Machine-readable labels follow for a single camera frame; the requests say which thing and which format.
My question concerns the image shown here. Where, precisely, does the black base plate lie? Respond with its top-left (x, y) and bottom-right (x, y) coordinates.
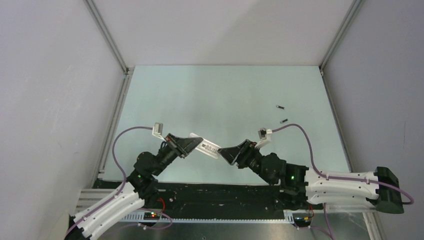
top-left (94, 180), bottom-right (324, 220)

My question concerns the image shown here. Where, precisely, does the aluminium frame rail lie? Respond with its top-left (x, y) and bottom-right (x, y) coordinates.
top-left (84, 0), bottom-right (130, 181)
top-left (318, 0), bottom-right (387, 240)

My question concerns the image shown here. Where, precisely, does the white cable duct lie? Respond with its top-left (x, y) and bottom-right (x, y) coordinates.
top-left (107, 211), bottom-right (296, 224)

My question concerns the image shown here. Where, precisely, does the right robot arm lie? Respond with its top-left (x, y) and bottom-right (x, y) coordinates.
top-left (217, 139), bottom-right (404, 214)

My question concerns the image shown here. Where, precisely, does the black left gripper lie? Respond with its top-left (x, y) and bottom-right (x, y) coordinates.
top-left (152, 132), bottom-right (203, 176)

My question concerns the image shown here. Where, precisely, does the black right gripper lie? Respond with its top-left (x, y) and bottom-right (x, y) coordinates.
top-left (218, 138), bottom-right (275, 186)

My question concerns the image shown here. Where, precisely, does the aluminium frame rail left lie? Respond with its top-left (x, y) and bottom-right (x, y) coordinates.
top-left (84, 0), bottom-right (130, 181)

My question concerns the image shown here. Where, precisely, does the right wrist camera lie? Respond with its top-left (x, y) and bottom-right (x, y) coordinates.
top-left (255, 128), bottom-right (273, 149)

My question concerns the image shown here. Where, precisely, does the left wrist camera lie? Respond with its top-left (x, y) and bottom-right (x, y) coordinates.
top-left (152, 122), bottom-right (164, 140)

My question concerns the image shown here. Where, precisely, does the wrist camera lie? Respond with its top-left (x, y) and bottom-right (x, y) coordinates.
top-left (152, 122), bottom-right (164, 140)
top-left (255, 128), bottom-right (273, 149)

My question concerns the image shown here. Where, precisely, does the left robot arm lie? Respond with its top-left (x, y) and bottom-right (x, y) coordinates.
top-left (64, 133), bottom-right (203, 240)

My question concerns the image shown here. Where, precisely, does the white remote control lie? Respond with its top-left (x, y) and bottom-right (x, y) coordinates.
top-left (188, 132), bottom-right (221, 159)

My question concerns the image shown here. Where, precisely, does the aluminium frame rail right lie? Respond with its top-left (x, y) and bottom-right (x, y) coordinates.
top-left (318, 0), bottom-right (387, 240)

